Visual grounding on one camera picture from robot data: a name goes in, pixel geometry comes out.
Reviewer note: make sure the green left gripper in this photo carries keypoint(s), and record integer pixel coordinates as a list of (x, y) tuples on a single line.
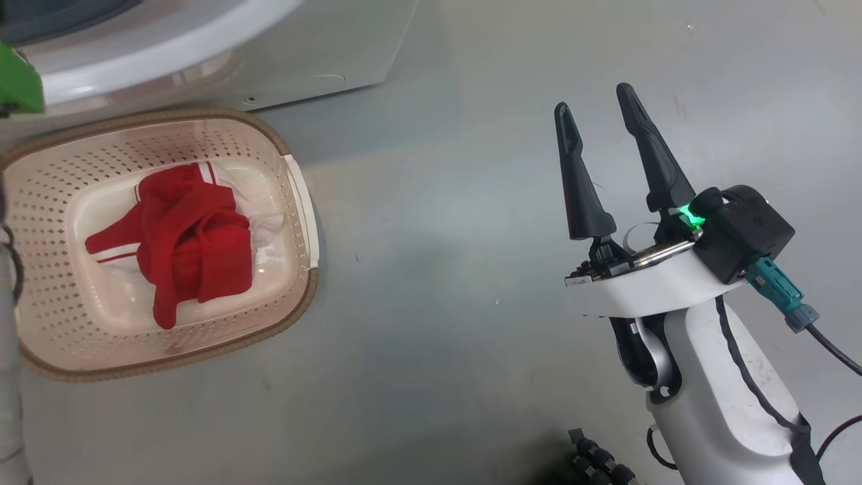
[(17, 84)]

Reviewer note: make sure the cream perforated laundry basket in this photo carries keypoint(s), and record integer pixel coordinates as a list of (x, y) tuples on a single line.
[(67, 303)]

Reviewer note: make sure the red and white garment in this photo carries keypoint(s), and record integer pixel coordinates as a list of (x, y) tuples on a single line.
[(195, 249)]

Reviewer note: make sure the white front-load washing machine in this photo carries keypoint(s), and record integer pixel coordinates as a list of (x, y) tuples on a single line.
[(323, 54)]

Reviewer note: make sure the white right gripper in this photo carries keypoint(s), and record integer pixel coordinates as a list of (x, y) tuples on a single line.
[(653, 286)]

